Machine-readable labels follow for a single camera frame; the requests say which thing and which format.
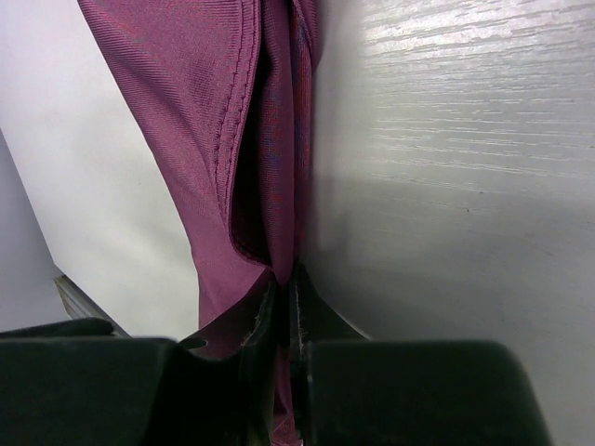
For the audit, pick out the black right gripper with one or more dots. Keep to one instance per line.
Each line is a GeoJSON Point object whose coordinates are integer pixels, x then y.
{"type": "Point", "coordinates": [71, 328]}

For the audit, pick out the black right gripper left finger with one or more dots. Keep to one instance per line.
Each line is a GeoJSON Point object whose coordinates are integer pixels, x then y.
{"type": "Point", "coordinates": [211, 388]}

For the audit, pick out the aluminium front rail frame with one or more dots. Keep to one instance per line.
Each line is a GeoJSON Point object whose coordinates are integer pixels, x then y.
{"type": "Point", "coordinates": [79, 305]}

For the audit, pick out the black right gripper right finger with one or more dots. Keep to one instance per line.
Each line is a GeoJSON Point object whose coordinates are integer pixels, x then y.
{"type": "Point", "coordinates": [348, 390]}

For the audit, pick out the purple cloth napkin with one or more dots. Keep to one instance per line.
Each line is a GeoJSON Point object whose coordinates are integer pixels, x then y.
{"type": "Point", "coordinates": [222, 93]}

